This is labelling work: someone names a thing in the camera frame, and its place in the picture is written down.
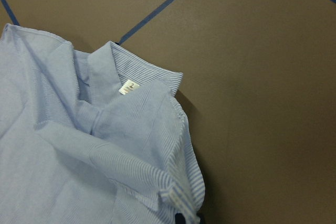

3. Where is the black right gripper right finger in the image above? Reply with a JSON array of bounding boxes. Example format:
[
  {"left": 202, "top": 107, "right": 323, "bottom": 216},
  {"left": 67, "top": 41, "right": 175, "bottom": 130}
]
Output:
[{"left": 198, "top": 215, "right": 205, "bottom": 224}]

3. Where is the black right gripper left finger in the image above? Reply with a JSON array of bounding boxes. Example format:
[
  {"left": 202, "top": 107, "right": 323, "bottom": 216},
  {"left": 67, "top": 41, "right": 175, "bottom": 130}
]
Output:
[{"left": 175, "top": 214, "right": 186, "bottom": 224}]

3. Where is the light blue striped shirt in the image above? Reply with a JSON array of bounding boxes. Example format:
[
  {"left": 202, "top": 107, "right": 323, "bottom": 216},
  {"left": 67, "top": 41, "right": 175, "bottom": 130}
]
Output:
[{"left": 1, "top": 24, "right": 205, "bottom": 223}]

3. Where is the brown paper table cover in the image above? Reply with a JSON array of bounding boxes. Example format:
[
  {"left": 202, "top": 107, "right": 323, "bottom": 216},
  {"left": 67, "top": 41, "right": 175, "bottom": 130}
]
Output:
[{"left": 7, "top": 0, "right": 335, "bottom": 223}]

